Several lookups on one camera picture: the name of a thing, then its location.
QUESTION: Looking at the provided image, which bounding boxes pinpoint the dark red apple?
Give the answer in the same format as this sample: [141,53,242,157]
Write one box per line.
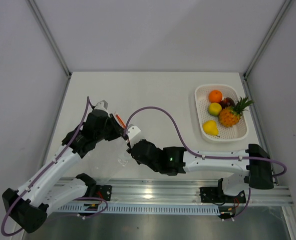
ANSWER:
[219,97,236,109]

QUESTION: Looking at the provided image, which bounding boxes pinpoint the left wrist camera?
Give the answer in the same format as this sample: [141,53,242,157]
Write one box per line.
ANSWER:
[94,100,108,113]

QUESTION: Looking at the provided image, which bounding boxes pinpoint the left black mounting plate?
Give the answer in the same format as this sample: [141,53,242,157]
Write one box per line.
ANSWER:
[83,185,112,212]

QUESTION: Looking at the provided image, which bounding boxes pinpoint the left aluminium frame post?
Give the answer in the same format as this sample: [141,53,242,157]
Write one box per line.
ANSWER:
[26,0,72,79]

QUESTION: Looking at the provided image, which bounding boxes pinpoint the yellow pear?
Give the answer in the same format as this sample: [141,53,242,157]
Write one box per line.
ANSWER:
[202,120,219,137]

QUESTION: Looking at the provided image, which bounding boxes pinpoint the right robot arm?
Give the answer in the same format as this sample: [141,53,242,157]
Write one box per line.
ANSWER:
[127,139,274,202]

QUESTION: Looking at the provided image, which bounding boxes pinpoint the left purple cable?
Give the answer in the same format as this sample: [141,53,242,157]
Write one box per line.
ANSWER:
[0,96,108,237]

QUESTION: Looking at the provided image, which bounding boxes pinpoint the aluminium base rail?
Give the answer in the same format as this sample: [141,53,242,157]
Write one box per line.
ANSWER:
[21,177,295,207]

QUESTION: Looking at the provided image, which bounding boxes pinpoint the white perforated basket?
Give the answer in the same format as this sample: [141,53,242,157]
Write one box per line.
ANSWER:
[194,84,248,144]

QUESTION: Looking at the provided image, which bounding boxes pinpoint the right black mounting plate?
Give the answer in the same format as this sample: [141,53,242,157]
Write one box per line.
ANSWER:
[199,186,246,206]

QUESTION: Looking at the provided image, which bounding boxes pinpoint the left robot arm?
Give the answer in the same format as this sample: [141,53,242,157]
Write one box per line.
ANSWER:
[2,109,125,233]

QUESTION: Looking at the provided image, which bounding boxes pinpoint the aluminium frame post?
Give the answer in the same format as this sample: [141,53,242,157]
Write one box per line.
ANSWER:
[243,0,294,80]
[26,0,72,79]

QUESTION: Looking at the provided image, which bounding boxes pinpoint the right aluminium frame post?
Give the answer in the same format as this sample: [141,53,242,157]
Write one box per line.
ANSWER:
[243,0,294,80]

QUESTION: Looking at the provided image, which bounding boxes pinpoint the toy pineapple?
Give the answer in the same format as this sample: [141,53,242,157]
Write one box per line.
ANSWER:
[218,96,254,128]

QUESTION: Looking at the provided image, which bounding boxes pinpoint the black mounting plate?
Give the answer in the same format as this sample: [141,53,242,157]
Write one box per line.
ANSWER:
[199,186,246,206]
[83,185,112,212]

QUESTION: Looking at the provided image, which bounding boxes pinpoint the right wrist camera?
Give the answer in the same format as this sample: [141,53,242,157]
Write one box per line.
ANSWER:
[126,124,143,147]

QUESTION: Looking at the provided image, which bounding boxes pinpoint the yellow green lemon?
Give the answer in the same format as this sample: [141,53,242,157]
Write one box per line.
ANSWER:
[208,102,222,117]

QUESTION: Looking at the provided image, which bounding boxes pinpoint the clear zip top bag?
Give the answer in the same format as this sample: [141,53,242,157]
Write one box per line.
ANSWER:
[85,137,129,183]

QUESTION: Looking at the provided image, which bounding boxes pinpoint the orange fruit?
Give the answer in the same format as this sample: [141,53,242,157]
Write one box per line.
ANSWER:
[208,90,223,103]

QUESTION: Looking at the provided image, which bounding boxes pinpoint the white slotted cable duct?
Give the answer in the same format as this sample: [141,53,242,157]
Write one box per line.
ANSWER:
[56,202,220,216]

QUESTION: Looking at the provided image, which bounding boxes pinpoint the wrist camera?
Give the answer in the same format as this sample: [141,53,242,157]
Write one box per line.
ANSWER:
[126,124,143,147]
[94,100,108,113]

